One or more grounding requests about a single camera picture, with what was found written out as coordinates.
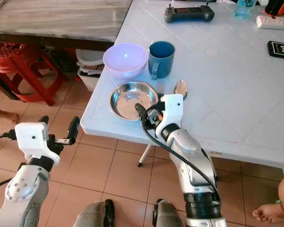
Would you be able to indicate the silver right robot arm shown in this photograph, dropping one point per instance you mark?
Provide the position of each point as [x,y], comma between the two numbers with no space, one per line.
[189,146]

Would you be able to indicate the stainless steel plate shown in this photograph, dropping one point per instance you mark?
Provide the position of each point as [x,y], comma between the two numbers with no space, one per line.
[125,101]

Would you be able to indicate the steel spoon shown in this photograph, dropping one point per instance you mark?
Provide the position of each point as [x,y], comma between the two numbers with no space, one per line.
[181,88]

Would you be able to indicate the white metal table leg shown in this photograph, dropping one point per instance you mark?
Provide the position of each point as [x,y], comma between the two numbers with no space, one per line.
[145,155]

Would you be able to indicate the pink plastic bowl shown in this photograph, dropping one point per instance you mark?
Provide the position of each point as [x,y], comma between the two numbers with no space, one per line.
[125,62]

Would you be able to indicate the blue mug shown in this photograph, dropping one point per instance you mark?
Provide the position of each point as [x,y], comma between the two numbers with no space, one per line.
[164,59]

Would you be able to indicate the red plastic stool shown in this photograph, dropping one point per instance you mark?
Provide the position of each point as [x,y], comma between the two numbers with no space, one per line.
[14,54]

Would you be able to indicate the white plastic storage bin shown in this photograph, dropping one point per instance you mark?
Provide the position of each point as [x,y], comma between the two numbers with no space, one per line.
[89,59]

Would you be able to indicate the white plastic table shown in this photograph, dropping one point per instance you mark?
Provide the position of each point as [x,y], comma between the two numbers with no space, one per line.
[232,104]

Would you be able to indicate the grey left robot leg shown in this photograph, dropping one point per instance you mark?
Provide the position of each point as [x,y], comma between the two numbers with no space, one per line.
[90,215]

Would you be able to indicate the grey robot leg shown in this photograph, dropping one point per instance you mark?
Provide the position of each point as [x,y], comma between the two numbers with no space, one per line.
[90,215]
[170,215]

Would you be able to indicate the grey right robot leg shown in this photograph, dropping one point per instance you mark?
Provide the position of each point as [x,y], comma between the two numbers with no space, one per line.
[170,215]

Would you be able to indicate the grey marble-look table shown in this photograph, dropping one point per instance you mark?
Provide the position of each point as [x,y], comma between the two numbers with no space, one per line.
[57,19]

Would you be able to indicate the black remote controller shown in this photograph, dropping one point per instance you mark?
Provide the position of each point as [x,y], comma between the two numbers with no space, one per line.
[189,14]

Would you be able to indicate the clear blue bottle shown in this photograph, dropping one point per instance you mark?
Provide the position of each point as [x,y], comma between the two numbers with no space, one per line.
[245,9]

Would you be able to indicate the black phone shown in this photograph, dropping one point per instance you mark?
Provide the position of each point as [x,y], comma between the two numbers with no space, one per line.
[281,49]

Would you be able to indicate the white power strip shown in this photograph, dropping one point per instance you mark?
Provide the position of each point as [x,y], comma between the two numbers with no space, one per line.
[274,22]

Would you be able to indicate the bare foot of standing person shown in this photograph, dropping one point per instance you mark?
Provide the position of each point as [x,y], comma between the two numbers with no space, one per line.
[274,210]

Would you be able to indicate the black and red device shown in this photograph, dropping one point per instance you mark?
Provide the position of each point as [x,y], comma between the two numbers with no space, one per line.
[279,7]

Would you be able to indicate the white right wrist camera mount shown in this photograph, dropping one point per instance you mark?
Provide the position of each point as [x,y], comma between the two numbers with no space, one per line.
[171,109]

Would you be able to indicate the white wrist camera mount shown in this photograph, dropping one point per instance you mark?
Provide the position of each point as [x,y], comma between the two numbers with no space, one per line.
[32,138]
[171,109]

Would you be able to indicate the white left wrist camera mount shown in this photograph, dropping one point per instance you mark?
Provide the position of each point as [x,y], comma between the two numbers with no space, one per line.
[32,138]

